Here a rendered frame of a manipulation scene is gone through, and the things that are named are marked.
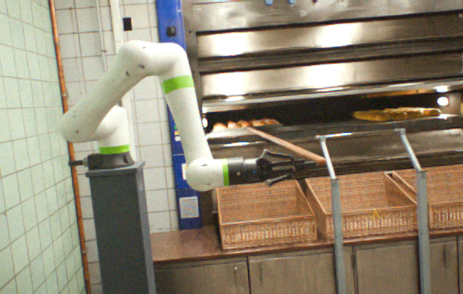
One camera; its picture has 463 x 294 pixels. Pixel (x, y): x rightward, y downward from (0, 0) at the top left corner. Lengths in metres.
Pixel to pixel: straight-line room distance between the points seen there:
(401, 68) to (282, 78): 0.81
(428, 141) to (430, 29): 0.76
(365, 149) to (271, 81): 0.80
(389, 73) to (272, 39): 0.82
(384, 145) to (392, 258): 0.82
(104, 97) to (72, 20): 1.54
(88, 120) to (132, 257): 0.60
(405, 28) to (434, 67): 0.33
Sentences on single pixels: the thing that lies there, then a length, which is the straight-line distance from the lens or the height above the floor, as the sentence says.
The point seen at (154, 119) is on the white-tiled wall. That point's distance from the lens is 2.89.
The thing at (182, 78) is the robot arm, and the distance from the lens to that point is 1.53.
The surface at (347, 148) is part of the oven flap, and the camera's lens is 3.03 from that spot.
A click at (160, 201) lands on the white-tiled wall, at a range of 2.96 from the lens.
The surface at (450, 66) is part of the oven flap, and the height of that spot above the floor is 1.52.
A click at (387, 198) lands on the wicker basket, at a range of 3.09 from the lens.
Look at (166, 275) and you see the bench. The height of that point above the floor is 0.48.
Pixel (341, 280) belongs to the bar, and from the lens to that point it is 2.58.
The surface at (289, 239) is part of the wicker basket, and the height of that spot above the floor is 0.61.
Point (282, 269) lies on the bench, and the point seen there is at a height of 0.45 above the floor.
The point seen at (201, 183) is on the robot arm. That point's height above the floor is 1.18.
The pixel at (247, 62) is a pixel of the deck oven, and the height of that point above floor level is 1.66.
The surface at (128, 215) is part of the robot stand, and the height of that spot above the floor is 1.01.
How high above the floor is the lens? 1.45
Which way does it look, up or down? 6 degrees down
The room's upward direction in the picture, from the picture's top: 5 degrees counter-clockwise
